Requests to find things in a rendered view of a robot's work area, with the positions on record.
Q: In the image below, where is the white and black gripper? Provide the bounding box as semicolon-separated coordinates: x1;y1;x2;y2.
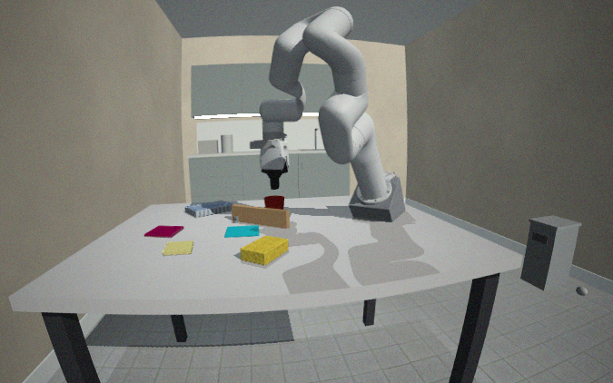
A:
260;140;290;190

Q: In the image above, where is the yellow square pad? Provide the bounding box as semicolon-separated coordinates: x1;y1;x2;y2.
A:
163;241;193;255

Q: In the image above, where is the yellow sponge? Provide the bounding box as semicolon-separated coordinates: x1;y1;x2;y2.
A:
240;236;289;265

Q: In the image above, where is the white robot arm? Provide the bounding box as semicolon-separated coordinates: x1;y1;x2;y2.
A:
250;6;397;204

